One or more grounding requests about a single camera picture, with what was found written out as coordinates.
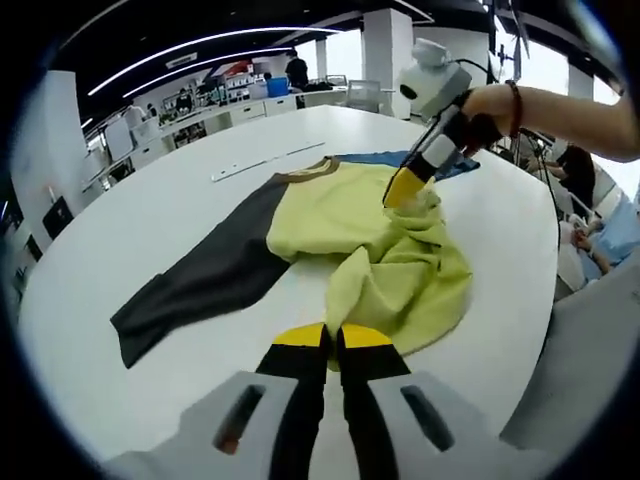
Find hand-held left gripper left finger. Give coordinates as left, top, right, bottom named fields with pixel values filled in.
left=104, top=322, right=332, bottom=480

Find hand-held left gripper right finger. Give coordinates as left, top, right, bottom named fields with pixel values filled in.
left=335, top=322, right=551, bottom=480

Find yellow garment with dark sleeves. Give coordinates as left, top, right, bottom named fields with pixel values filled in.
left=109, top=149, right=484, bottom=374

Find person's right hand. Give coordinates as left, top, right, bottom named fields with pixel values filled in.
left=461, top=83, right=520, bottom=152

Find grey mesh office chair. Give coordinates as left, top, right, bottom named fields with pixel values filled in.
left=346, top=79, right=382, bottom=114

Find white perforated flat strip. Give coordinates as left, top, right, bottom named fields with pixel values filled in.
left=209, top=142, right=327, bottom=184

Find white counter cabinets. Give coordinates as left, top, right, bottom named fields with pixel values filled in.
left=129, top=82, right=351, bottom=167

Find long curved ceiling light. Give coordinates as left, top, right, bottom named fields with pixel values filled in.
left=87, top=25, right=346, bottom=96

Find black flat monitor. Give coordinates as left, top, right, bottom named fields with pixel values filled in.
left=42, top=195, right=76, bottom=242

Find white rolling board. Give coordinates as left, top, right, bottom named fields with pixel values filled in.
left=104, top=119, right=134, bottom=162

